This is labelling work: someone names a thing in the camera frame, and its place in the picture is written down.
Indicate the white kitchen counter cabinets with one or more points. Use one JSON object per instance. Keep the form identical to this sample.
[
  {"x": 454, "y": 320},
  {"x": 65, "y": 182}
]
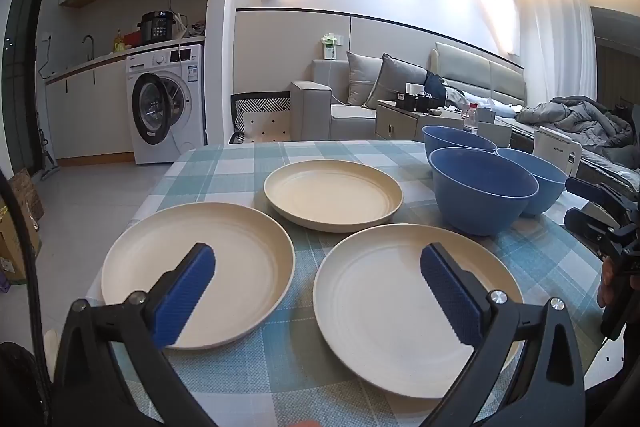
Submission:
[{"x": 90, "y": 112}]

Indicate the blue bowl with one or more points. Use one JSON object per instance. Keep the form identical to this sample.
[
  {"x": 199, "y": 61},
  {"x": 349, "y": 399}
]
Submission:
[
  {"x": 455, "y": 139},
  {"x": 480, "y": 197},
  {"x": 547, "y": 187}
]

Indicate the grey duvet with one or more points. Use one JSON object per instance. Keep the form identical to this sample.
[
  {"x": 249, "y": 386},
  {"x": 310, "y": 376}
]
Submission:
[{"x": 575, "y": 117}]

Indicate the beige side cabinet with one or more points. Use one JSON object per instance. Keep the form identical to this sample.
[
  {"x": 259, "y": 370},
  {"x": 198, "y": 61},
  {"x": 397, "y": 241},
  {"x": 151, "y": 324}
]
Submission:
[{"x": 400, "y": 124}]

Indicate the white washing machine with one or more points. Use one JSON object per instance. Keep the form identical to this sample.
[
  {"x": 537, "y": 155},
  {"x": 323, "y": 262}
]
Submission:
[{"x": 167, "y": 107}]

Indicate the yellow oil bottle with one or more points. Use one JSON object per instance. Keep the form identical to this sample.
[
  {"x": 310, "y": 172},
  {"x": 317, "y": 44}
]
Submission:
[{"x": 119, "y": 43}]

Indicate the cream round plate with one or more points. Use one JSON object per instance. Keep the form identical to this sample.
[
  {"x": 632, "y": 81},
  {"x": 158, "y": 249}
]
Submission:
[
  {"x": 380, "y": 297},
  {"x": 332, "y": 194},
  {"x": 235, "y": 252}
]

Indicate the black organiser box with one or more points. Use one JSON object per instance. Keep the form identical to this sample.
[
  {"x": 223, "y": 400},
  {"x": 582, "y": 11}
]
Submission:
[{"x": 415, "y": 102}]

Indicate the metal kitchen faucet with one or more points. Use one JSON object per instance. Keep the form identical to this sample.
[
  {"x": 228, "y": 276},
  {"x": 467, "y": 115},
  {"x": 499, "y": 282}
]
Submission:
[{"x": 90, "y": 44}]

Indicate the dark grey cushion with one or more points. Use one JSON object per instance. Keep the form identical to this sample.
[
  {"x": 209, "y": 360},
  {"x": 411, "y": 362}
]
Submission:
[{"x": 395, "y": 82}]

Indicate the white electric kettle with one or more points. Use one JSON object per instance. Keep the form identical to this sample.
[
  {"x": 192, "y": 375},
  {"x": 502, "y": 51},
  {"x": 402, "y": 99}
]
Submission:
[{"x": 552, "y": 147}]

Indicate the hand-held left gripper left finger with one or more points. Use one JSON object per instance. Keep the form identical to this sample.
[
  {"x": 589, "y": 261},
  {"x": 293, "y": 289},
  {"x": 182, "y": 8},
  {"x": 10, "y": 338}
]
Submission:
[{"x": 182, "y": 302}]

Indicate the light grey cushion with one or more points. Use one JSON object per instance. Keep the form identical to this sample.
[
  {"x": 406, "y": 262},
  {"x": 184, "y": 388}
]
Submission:
[{"x": 360, "y": 79}]

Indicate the white curtain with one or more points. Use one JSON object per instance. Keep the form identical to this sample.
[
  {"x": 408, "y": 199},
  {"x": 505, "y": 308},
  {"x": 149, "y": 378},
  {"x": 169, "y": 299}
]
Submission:
[{"x": 560, "y": 47}]

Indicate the cardboard box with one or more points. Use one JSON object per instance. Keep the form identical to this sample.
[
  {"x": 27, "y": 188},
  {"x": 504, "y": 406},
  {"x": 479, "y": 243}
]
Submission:
[{"x": 15, "y": 237}]

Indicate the grey sofa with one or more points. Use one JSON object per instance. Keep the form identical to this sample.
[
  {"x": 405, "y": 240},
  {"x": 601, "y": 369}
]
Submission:
[{"x": 320, "y": 107}]

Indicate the chair with patterned cushion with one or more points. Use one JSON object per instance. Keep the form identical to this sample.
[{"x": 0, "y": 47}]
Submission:
[{"x": 262, "y": 119}]

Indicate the teal checked tablecloth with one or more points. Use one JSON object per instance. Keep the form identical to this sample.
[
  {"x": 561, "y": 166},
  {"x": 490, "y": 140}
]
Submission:
[{"x": 300, "y": 357}]

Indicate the dark blue bag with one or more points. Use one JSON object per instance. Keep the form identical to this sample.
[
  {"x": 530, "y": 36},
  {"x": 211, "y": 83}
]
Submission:
[{"x": 436, "y": 89}]

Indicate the clear water bottle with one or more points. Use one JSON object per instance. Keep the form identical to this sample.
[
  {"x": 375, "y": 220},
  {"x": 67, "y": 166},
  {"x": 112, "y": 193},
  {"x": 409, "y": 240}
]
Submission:
[{"x": 471, "y": 119}]

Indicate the small white box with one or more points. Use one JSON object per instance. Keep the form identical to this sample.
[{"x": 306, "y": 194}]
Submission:
[{"x": 415, "y": 88}]

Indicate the black pressure cooker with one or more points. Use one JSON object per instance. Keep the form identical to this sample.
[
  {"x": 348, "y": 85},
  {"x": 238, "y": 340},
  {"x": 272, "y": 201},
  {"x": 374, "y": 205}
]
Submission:
[{"x": 157, "y": 27}]

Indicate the person's right hand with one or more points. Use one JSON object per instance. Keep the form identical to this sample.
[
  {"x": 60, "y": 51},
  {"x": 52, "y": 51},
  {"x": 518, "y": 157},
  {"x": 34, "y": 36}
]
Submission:
[{"x": 607, "y": 282}]

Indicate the dark glass door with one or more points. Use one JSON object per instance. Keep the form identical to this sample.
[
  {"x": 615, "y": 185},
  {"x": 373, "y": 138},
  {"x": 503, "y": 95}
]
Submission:
[{"x": 22, "y": 72}]

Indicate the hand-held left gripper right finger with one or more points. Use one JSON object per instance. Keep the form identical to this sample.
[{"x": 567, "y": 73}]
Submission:
[{"x": 450, "y": 302}]

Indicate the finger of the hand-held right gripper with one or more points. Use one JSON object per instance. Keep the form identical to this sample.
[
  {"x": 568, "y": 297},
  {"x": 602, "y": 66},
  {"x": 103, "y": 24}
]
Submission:
[
  {"x": 600, "y": 194},
  {"x": 590, "y": 227}
]

